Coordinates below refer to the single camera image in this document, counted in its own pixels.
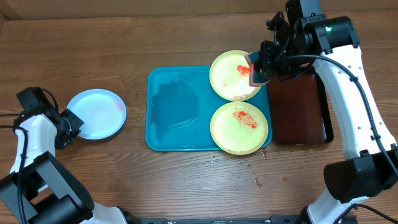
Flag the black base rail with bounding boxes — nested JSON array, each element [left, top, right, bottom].
[[124, 212, 307, 224]]

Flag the yellow-green plate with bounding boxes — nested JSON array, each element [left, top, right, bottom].
[[210, 50, 261, 101], [210, 101, 270, 156]]

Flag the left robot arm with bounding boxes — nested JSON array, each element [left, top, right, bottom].
[[1, 106, 138, 223]]

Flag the light blue plate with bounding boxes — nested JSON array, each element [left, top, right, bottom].
[[67, 89, 127, 141]]

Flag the teal plastic tray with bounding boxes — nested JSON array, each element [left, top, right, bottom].
[[145, 65, 273, 152]]

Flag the black tray with red water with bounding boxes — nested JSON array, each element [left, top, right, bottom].
[[267, 70, 334, 145]]

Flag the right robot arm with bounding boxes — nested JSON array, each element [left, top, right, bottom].
[[251, 12, 397, 223]]

